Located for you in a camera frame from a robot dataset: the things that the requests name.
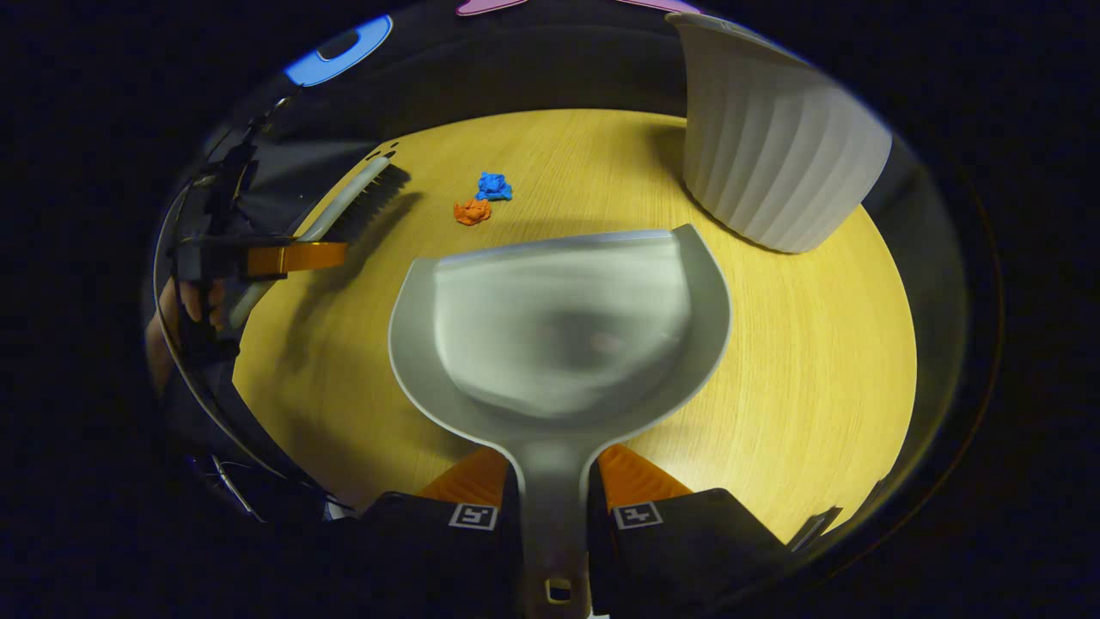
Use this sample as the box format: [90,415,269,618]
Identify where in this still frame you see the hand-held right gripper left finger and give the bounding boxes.
[357,445,525,619]

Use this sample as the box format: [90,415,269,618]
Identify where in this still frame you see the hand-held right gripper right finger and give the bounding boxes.
[587,443,796,616]

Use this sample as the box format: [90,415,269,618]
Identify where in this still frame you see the small white broom black bristles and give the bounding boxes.
[228,155,412,332]

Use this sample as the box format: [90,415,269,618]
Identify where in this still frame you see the white plastic dustpan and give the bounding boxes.
[388,224,732,619]

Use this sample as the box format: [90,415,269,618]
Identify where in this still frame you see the white ribbed garbage bin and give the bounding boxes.
[666,12,895,254]

